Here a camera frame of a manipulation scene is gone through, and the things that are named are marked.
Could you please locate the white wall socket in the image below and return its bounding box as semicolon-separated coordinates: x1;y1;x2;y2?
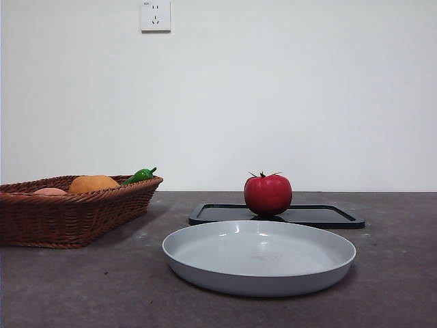
141;0;172;33

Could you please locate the red tomato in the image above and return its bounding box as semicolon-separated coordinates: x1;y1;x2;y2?
243;171;294;217

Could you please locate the brown wicker basket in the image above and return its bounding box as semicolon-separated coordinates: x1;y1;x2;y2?
0;174;164;249

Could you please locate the black rectangular tray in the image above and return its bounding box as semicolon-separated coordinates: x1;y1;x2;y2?
188;203;366;230

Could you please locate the pale grey round plate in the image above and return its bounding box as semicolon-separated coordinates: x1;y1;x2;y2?
162;219;357;297

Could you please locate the green chili pepper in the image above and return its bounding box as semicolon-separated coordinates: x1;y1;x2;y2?
122;166;158;186

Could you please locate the orange fruit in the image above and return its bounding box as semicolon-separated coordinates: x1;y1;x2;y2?
68;174;121;195

